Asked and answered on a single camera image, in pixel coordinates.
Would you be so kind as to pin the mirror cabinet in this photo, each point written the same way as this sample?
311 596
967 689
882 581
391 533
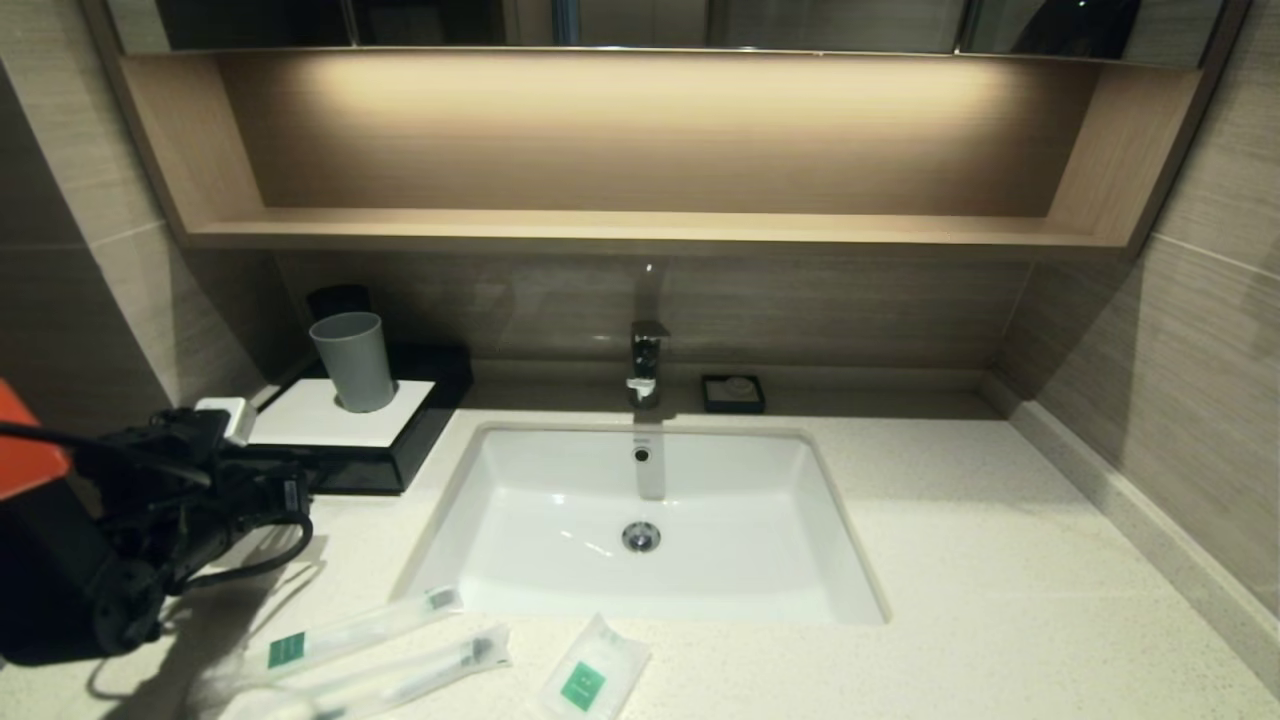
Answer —
800 22

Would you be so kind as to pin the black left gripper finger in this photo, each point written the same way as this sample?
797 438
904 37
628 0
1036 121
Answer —
275 487
275 518

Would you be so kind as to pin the chrome faucet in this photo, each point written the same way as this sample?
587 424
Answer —
647 358

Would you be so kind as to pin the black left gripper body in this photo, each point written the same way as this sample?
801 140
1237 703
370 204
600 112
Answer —
195 510

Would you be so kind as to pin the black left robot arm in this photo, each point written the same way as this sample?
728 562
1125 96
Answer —
50 560

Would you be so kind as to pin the black soap dish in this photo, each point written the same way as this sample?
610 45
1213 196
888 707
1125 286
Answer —
712 403

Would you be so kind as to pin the small round soap bar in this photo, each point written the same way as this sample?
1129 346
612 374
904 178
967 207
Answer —
739 385

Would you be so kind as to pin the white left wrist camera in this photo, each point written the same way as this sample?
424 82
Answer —
228 418

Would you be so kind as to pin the wooden wall shelf niche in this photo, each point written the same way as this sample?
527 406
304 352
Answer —
640 228

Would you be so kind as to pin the chrome sink drain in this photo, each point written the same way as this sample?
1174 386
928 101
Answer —
641 537

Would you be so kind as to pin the black box with white top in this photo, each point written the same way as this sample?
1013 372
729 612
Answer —
340 415

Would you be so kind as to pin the small sachet green label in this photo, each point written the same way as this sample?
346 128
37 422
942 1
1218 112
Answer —
583 685

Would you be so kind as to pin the clear toothbrush packet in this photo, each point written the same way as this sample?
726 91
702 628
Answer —
420 672

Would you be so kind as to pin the grey plastic cup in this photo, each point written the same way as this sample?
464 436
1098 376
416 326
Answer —
352 362

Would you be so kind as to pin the dental kit packet green label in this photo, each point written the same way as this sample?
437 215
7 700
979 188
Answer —
288 650

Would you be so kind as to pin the white sink basin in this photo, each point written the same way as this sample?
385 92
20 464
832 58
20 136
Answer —
560 540

